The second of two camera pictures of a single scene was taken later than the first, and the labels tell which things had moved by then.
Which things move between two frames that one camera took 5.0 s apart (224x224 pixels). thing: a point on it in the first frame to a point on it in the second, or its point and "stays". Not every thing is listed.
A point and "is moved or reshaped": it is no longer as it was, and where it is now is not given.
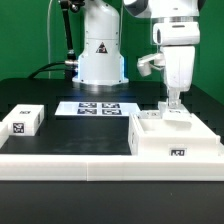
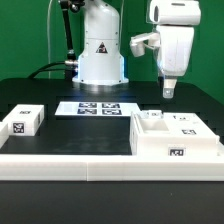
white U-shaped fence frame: [105, 167] stays
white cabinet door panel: [149, 114] stays
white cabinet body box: [170, 134] stays
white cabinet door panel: [178, 119] is moved or reshaped
